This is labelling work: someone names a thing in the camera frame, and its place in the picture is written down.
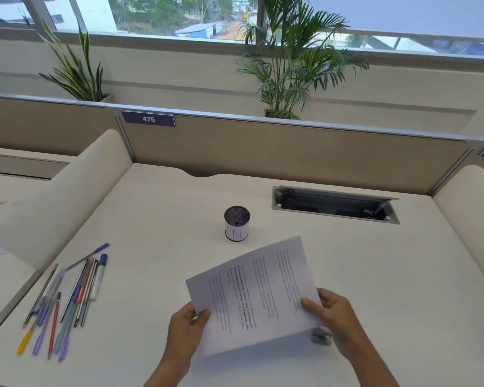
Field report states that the person's left hand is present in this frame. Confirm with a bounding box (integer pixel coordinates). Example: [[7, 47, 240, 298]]
[[167, 300, 212, 360]]

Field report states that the person's right hand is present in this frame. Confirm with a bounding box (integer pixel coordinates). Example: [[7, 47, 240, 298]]
[[300, 288, 368, 360]]

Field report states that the printed white paper sheet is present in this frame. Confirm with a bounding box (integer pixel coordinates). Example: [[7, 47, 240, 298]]
[[185, 236, 324, 357]]

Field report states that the person's left forearm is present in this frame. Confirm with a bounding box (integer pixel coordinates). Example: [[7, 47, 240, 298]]
[[143, 354, 202, 387]]

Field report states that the person's right forearm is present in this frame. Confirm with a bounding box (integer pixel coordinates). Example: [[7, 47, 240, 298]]
[[346, 334, 401, 387]]

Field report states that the black mesh pen holder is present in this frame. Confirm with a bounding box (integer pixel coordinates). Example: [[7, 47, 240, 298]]
[[224, 205, 251, 242]]

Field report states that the pile of coloured pens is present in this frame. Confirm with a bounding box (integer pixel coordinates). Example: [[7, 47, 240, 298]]
[[16, 243, 110, 363]]

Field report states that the white curved desk divider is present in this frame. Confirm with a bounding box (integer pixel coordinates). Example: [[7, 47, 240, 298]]
[[0, 129, 134, 273], [432, 164, 484, 298]]

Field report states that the green palm plant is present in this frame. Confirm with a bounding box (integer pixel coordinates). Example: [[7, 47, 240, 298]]
[[235, 0, 370, 120]]

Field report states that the striped snake plant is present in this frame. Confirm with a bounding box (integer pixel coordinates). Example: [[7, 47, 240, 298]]
[[37, 19, 105, 102]]

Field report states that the beige cable tray lid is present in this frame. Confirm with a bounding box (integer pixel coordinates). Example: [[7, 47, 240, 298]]
[[0, 153, 72, 182]]

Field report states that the grey window frame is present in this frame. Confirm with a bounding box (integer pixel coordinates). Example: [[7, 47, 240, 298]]
[[0, 0, 484, 60]]

